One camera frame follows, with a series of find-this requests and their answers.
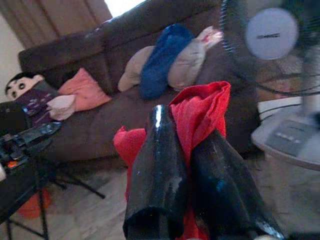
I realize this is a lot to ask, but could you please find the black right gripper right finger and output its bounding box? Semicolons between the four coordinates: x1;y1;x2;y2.
189;129;285;240

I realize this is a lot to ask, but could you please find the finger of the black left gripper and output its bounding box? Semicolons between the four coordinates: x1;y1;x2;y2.
22;121;64;144

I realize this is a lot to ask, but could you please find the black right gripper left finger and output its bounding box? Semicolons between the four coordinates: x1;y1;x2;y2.
122;104;189;240

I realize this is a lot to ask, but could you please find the red pillow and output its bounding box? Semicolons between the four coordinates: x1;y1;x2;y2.
113;80;232;240

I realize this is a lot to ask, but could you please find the brown fabric sofa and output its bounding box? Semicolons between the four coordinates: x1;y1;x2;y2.
18;0;261;163

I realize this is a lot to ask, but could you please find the salmon pink plain pillow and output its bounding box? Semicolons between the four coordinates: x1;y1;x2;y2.
57;67;112;112

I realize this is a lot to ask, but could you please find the blue pillow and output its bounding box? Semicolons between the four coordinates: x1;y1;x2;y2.
138;23;195;100

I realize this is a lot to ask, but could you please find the beige pillow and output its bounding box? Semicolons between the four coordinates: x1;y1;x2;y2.
117;25;224;92

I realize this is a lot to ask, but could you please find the white small cushion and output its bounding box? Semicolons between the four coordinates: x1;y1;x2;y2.
46;94;76;122

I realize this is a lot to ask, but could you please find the cartoon boy plush doll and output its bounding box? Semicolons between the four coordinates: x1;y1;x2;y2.
4;71;61;126

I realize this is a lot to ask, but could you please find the black tripod stand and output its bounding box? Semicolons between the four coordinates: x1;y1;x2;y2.
0;149;106;240

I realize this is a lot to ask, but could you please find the orange item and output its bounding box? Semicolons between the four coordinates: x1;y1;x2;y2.
16;188;52;219

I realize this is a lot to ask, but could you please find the beige curtain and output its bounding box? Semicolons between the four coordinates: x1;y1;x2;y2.
0;0;114;50

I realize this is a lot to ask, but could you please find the grey standing fan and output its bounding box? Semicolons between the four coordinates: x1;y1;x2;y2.
220;0;320;174

